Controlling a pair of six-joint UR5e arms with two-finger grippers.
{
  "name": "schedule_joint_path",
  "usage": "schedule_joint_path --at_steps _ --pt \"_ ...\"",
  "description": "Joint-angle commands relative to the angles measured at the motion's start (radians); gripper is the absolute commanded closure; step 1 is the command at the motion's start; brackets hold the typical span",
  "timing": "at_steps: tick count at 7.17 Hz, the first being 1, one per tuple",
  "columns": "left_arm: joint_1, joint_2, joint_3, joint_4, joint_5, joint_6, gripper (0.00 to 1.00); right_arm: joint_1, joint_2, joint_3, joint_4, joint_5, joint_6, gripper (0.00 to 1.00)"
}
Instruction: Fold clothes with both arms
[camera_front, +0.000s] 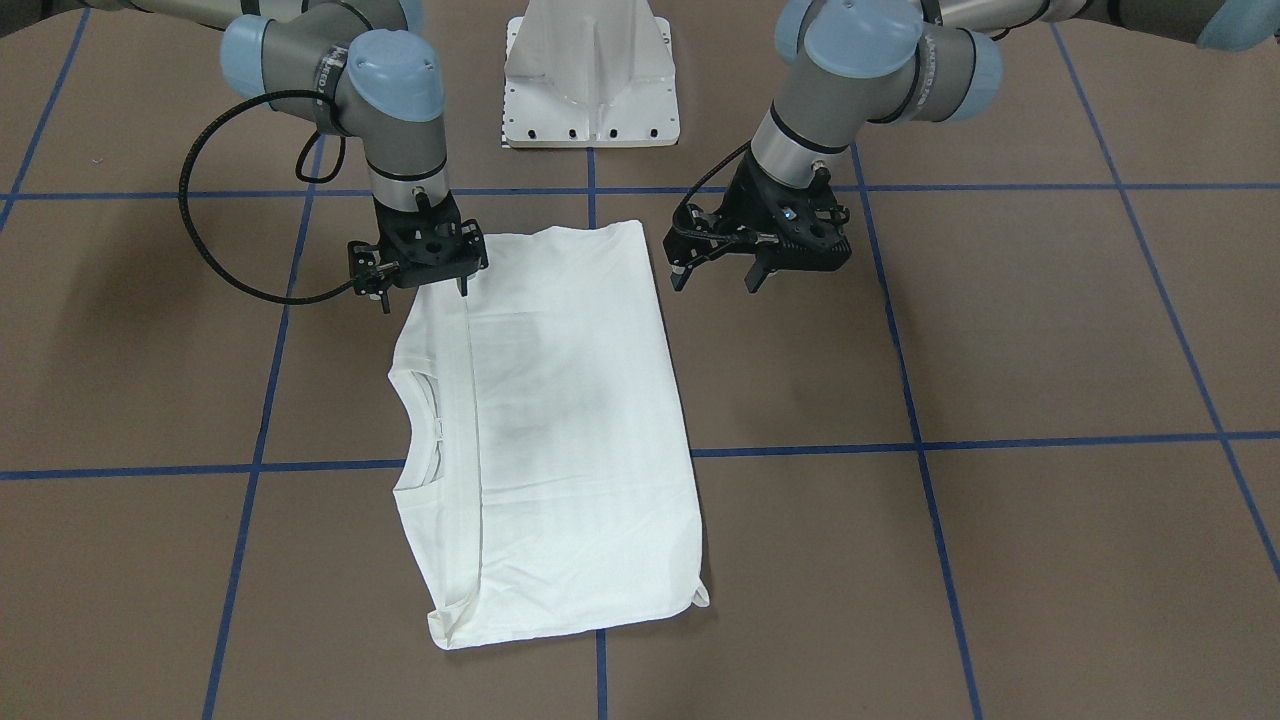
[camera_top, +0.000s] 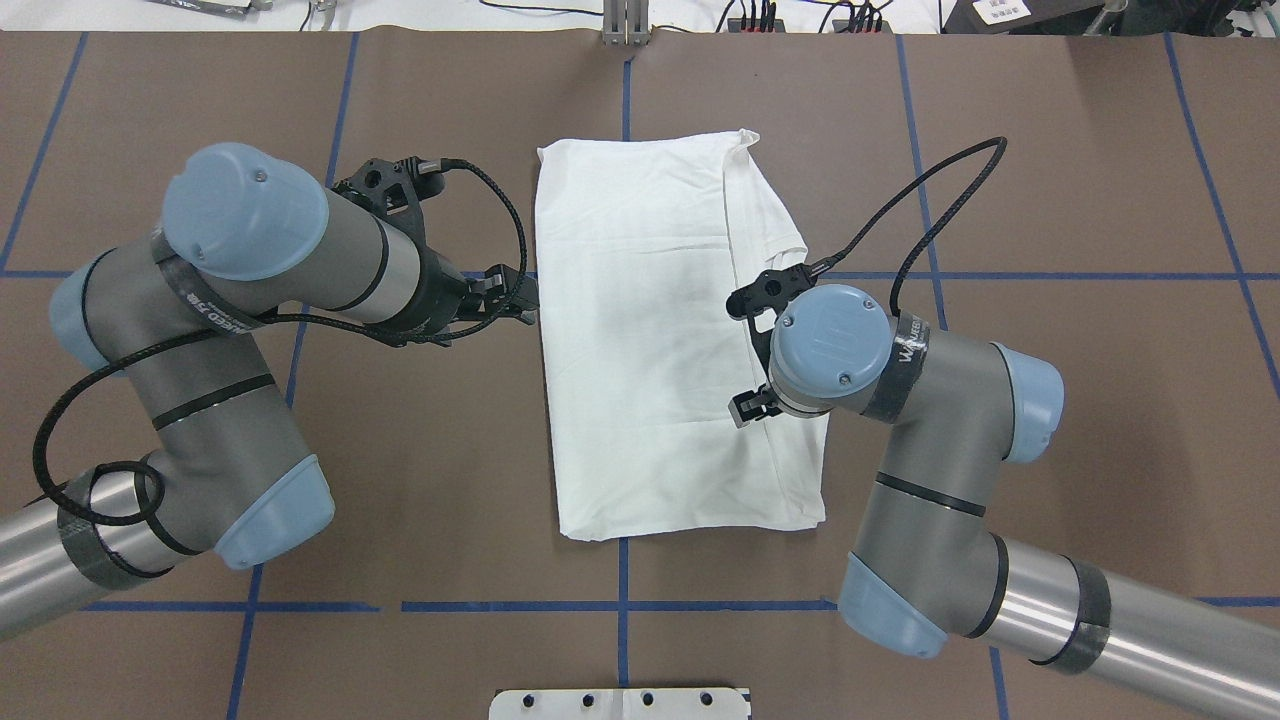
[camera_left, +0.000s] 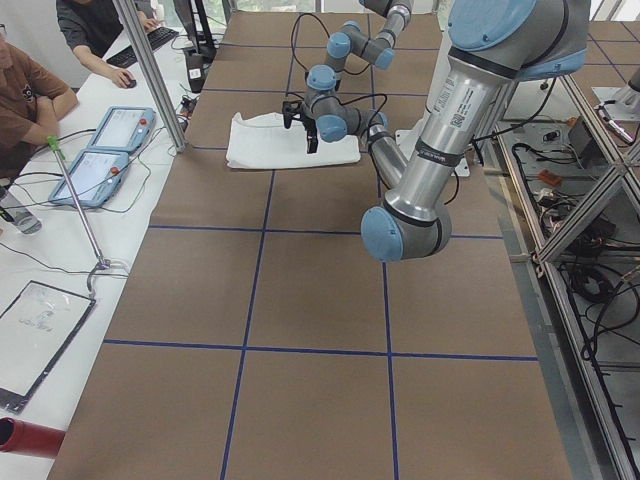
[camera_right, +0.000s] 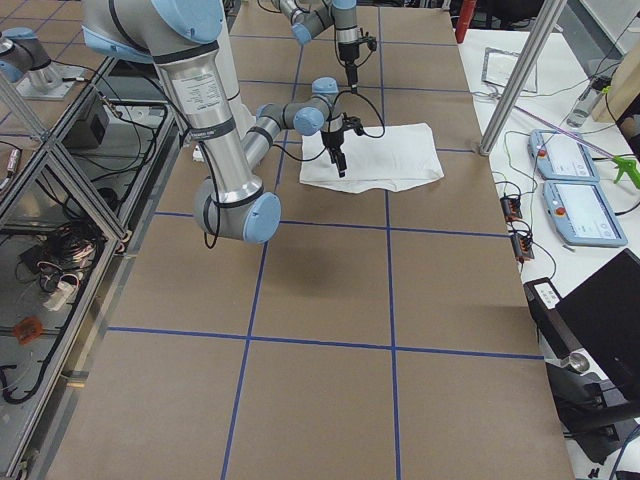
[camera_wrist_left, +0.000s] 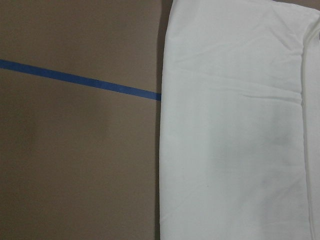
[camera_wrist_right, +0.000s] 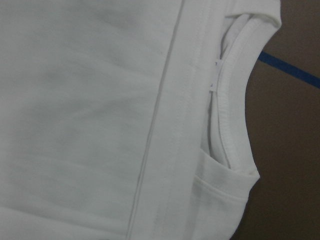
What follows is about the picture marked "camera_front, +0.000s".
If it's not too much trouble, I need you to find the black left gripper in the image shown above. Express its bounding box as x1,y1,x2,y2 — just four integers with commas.
669,155,836,293

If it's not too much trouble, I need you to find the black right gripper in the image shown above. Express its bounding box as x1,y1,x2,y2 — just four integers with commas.
374,193,471,315

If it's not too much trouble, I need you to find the white long-sleeve printed shirt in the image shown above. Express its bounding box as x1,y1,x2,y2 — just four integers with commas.
388,220,710,650

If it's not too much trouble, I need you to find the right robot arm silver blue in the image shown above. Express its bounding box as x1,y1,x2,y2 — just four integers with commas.
95,1,488,306

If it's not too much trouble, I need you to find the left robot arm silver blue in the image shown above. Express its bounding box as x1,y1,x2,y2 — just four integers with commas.
663,1,1279,292

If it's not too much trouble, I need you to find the black left wrist camera cable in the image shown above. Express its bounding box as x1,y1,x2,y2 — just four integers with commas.
672,140,753,251

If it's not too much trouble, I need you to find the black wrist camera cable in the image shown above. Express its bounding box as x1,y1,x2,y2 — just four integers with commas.
672,140,753,251
178,90,387,306

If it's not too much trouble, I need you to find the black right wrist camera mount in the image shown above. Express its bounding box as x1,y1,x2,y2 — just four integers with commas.
347,215,490,296

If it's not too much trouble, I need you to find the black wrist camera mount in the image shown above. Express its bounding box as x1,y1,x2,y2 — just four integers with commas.
662,199,852,272
347,215,490,296

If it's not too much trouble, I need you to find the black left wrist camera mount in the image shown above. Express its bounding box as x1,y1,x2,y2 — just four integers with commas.
662,199,852,272

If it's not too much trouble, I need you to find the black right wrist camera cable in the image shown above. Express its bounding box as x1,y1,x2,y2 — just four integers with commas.
178,90,387,306

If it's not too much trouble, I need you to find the white pedestal column with base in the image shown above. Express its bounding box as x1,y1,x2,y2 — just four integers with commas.
500,1,681,149

